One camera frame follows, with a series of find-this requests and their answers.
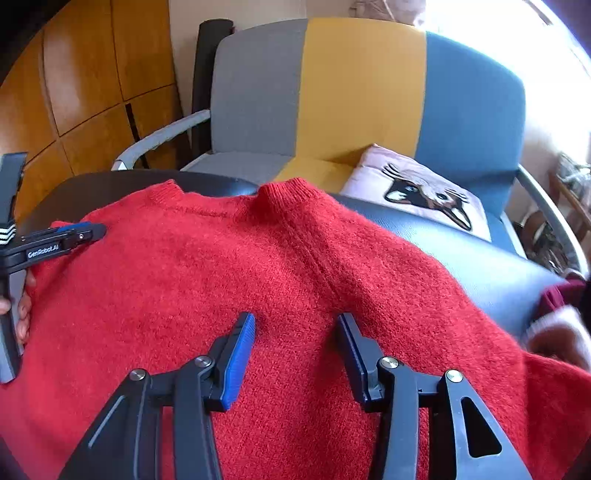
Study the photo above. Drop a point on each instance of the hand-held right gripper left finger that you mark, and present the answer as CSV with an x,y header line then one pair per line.
x,y
240,360

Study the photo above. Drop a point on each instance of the cluttered wooden desk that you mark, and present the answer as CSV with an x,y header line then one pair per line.
x,y
570,207

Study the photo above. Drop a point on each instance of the bright window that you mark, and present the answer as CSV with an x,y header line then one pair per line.
x,y
531,46

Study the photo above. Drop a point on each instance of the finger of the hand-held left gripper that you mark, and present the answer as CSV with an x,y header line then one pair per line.
x,y
87,234

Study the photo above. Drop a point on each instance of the grey yellow blue armchair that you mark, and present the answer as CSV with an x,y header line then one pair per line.
x,y
360,92

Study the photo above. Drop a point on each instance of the pink patterned curtain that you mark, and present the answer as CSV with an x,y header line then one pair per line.
x,y
388,11

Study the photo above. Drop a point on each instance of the pink cat print pillow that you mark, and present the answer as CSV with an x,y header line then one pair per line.
x,y
415,184

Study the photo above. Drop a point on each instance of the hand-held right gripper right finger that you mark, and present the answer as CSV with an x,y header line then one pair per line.
x,y
353,350

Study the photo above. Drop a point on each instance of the red knit sweater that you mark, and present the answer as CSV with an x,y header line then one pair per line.
x,y
184,286

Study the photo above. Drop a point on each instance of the dark red garment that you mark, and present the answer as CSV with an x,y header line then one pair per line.
x,y
558,295

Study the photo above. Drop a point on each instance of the person's left hand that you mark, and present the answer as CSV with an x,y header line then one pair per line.
x,y
25,304

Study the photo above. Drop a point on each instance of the wooden wardrobe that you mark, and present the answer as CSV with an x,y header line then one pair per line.
x,y
92,69

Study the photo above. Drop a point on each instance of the beige knit sweater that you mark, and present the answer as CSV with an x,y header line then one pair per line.
x,y
563,332

